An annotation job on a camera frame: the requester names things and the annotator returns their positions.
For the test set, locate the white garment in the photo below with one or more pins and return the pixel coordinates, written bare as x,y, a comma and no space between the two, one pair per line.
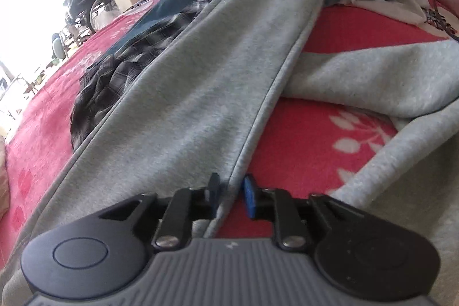
394,8

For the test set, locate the blue jeans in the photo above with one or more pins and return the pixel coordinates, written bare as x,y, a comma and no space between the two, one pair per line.
172,1

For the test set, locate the pink floral blanket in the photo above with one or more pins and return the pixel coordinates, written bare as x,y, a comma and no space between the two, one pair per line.
322,134

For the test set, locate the black white plaid shirt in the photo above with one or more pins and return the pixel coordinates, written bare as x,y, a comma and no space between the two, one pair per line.
107,83

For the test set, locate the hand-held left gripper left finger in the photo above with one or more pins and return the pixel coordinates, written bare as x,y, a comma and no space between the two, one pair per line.
214,196

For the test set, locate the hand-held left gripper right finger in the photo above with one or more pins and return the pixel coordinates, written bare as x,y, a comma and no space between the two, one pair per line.
250,198

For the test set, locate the grey sweatpants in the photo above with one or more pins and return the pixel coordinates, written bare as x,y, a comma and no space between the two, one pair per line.
200,76

